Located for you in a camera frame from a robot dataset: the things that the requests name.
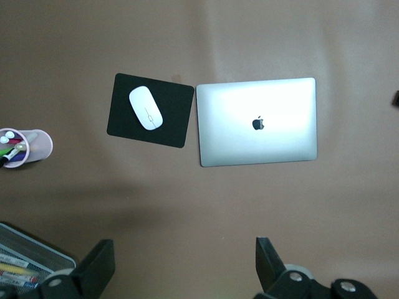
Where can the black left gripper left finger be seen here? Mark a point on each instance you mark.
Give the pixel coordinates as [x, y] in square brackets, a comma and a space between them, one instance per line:
[93, 271]

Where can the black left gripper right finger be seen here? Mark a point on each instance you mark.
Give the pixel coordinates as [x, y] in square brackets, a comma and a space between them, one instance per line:
[271, 268]

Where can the silver laptop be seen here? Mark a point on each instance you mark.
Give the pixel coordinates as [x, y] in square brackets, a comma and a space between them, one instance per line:
[233, 140]

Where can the red white marker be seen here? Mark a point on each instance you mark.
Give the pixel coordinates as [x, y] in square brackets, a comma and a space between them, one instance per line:
[18, 280]

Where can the yellow marker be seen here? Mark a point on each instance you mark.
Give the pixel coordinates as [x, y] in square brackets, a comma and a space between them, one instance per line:
[12, 269]

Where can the white marker blue print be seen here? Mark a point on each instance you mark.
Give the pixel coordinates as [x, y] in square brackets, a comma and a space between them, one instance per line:
[12, 259]

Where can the purple marker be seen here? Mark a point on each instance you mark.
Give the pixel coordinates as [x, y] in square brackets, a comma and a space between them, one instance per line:
[18, 155]

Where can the black marker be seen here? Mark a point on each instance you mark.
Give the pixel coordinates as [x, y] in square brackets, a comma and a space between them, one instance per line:
[3, 161]

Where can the green marker in cup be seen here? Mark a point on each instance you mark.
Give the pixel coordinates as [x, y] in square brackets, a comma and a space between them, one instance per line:
[6, 152]

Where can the white capped marker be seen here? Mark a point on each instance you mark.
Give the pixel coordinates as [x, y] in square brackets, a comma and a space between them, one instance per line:
[10, 134]
[3, 139]

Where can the black mesh desk tray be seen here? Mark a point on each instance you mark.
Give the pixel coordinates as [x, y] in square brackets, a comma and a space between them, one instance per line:
[46, 258]

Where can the pink mesh pen cup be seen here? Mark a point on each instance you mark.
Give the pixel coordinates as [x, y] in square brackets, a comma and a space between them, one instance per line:
[42, 146]

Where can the black mouse pad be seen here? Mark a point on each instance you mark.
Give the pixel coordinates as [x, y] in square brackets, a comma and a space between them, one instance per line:
[174, 124]

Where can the white computer mouse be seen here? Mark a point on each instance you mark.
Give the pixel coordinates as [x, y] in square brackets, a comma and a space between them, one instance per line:
[145, 107]

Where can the black stapler red tip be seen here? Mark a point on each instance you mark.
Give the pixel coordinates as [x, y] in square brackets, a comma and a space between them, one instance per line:
[396, 98]

